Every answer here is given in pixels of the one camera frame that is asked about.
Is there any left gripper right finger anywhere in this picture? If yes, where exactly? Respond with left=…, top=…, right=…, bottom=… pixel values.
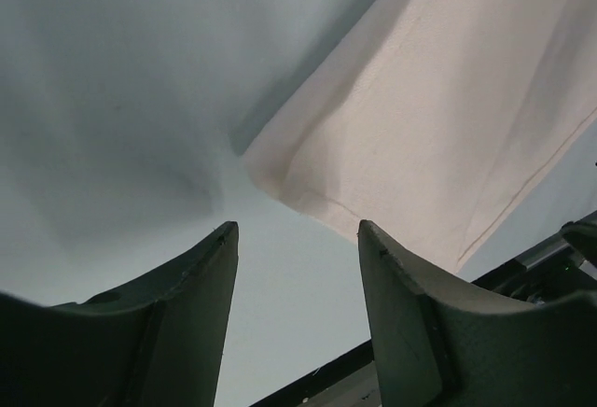
left=358, top=220, right=596, bottom=406

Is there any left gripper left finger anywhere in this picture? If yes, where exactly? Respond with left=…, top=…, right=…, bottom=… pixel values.
left=1, top=221, right=239, bottom=406

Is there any white cloth napkin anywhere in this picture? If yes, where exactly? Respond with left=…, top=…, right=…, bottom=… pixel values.
left=243, top=0, right=596, bottom=272

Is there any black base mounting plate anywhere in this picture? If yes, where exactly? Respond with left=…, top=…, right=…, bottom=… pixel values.
left=263, top=215, right=596, bottom=406

